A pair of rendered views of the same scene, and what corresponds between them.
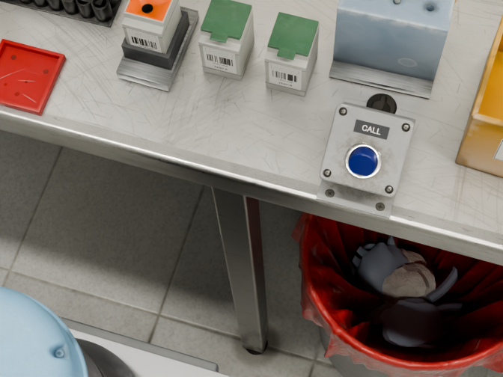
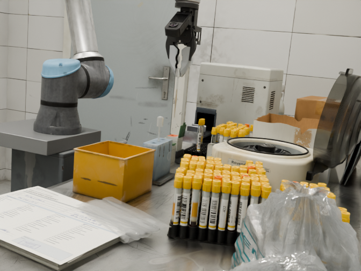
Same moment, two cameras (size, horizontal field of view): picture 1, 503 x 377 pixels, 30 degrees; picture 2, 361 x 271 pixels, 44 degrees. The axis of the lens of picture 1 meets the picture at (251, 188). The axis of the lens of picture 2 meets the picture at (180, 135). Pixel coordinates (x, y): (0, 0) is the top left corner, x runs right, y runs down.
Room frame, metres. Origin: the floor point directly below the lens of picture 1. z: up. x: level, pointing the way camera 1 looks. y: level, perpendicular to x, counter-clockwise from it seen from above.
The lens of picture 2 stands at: (0.51, -1.27, 1.20)
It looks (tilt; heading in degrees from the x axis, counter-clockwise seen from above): 10 degrees down; 89
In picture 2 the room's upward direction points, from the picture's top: 5 degrees clockwise
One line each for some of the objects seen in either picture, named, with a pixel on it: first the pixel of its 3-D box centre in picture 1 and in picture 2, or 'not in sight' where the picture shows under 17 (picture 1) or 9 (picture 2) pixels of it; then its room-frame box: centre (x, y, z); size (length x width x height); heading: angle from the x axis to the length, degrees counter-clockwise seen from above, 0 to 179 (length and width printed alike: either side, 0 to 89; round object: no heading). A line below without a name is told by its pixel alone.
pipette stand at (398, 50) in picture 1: (391, 31); (156, 160); (0.47, -0.14, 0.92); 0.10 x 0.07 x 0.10; 70
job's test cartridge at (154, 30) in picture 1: (153, 22); (172, 145); (0.50, 0.08, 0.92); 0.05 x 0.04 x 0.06; 157
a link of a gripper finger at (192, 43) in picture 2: not in sight; (188, 45); (0.52, 0.08, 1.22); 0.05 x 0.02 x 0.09; 158
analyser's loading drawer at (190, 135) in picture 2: not in sight; (198, 131); (0.59, 0.38, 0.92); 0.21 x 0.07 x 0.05; 68
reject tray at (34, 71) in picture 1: (21, 76); not in sight; (0.48, 0.22, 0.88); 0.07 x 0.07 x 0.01; 68
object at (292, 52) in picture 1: (292, 54); not in sight; (0.46, -0.05, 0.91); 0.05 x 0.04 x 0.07; 158
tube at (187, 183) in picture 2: not in sight; (185, 206); (0.54, -0.51, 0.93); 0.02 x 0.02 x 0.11
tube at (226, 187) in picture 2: not in sight; (223, 210); (0.61, -0.51, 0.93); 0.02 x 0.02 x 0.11
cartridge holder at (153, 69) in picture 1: (156, 38); (171, 154); (0.50, 0.08, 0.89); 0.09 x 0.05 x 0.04; 157
